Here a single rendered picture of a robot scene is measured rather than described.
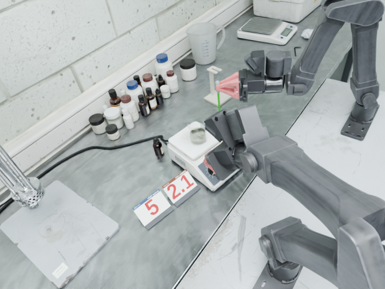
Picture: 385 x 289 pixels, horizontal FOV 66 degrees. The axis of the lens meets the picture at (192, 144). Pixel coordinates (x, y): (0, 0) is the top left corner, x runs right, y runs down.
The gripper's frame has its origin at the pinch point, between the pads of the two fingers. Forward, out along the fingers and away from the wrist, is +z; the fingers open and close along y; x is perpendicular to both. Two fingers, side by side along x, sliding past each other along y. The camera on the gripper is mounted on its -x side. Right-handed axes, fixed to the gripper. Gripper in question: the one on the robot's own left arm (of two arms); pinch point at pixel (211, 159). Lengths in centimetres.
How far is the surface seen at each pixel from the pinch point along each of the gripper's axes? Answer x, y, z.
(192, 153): -2.1, -0.4, 9.4
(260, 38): -22, -79, 43
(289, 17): -24, -105, 45
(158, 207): 5.1, 15.2, 12.2
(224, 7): -46, -83, 59
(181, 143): -5.8, -1.3, 13.7
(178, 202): 7.1, 10.0, 11.4
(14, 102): -42, 29, 38
